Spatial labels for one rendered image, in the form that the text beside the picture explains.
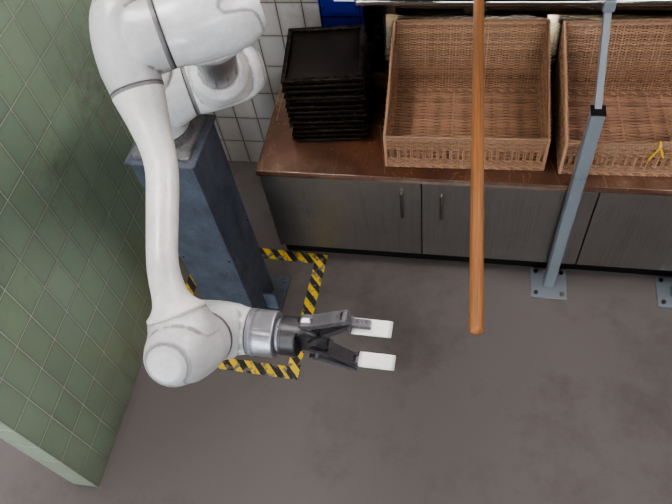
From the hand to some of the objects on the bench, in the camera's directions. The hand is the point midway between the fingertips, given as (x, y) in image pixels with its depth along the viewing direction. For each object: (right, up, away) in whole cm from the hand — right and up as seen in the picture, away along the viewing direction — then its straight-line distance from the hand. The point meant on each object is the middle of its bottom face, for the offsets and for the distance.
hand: (387, 346), depth 120 cm
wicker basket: (+38, +66, +124) cm, 145 cm away
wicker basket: (+97, +62, +113) cm, 161 cm away
